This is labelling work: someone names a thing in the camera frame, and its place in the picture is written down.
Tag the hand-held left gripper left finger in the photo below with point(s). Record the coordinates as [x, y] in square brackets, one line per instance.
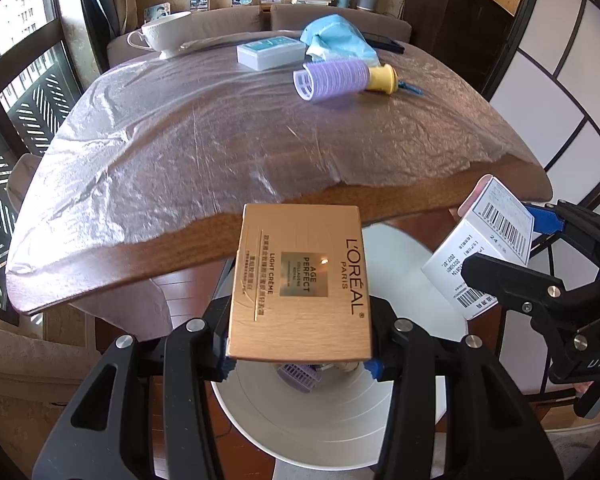
[215, 350]

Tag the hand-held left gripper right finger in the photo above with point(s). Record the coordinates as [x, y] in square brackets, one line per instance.
[387, 345]

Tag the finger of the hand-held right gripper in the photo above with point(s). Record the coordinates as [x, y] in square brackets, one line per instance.
[520, 285]
[542, 217]

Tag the white barcode carton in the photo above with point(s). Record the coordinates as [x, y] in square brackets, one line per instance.
[475, 260]

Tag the gold cardboard box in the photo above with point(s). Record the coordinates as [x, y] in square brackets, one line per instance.
[300, 285]

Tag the white trash bin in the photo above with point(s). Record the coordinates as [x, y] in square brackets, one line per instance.
[305, 420]

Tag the person's right hand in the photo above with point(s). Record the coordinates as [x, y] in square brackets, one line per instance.
[582, 388]

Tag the purple hair roller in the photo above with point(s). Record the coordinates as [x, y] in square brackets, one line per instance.
[297, 377]
[330, 80]

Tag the white panel sliding door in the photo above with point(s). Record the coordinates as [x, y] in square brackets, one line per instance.
[555, 85]

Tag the dark wooden cabinet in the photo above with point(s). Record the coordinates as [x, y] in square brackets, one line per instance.
[455, 20]

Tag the grey chair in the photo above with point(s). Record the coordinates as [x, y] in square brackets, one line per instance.
[22, 180]

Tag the light blue plastic bag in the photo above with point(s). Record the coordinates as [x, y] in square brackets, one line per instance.
[337, 37]

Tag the translucent plastic case teal label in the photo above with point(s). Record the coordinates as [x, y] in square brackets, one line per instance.
[270, 54]

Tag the white embossed porcelain cup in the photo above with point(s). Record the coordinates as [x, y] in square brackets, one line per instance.
[167, 35]

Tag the dark framed window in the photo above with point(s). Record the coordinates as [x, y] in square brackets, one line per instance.
[10, 90]

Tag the dark curtain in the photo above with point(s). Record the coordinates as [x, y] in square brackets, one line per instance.
[95, 5]

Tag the landscape baby photo frame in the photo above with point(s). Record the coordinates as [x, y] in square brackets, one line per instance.
[157, 12]

